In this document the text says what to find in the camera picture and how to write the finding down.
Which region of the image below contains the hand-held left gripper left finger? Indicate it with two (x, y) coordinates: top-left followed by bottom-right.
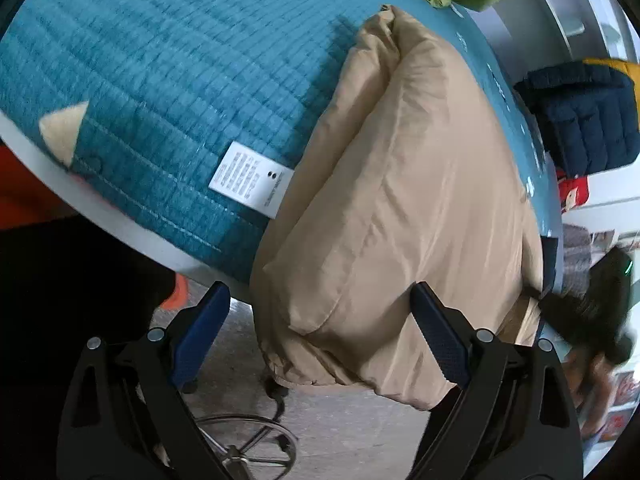
(56, 280), (232, 480)

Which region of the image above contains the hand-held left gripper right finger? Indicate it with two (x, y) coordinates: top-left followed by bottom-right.
(410, 281), (584, 480)

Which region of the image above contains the beige puffer jacket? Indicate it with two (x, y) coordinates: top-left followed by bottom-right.
(248, 4), (546, 412)

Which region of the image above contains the person's right forearm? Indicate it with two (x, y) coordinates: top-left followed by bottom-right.
(567, 347), (623, 438)

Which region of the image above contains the grey knitted cloth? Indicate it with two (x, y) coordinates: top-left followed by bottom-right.
(562, 224), (593, 297)

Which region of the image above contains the metal stool base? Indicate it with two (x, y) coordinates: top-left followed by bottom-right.
(195, 377), (299, 480)

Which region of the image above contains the red printed bag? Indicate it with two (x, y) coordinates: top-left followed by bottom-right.
(556, 170), (591, 216)

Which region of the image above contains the navy puffer jacket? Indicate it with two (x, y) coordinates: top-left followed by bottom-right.
(514, 60), (640, 175)

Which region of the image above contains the orange cloth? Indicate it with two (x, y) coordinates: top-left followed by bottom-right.
(0, 144), (76, 222)

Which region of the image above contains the yellow garment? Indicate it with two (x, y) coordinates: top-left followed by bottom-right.
(582, 57), (640, 83)

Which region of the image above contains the teal quilted blanket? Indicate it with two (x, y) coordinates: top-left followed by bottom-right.
(0, 0), (561, 286)

